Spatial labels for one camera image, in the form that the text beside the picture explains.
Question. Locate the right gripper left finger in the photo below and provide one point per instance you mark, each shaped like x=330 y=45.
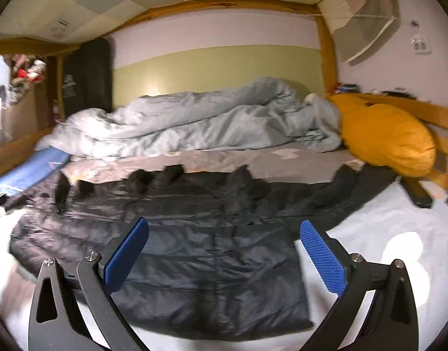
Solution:
x=56 y=322

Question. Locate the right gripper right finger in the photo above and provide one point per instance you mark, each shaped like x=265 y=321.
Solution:
x=391 y=322

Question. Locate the black puffer jacket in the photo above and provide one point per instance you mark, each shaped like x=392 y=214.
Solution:
x=220 y=262

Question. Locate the blue patterned pillow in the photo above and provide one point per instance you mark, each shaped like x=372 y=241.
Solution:
x=37 y=168

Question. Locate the mustard yellow pillow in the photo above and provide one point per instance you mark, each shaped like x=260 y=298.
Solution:
x=383 y=135

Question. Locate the black hanging garment bag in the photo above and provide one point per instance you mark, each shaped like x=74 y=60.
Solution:
x=87 y=80

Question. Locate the light blue rumpled duvet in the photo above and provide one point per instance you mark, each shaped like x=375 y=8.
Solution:
x=266 y=113

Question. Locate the checkered hanging cloth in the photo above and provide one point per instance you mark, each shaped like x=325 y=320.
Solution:
x=355 y=25

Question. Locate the wooden bunk bed frame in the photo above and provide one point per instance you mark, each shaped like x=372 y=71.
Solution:
x=432 y=114

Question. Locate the white wall socket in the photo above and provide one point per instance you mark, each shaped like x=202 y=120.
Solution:
x=420 y=44

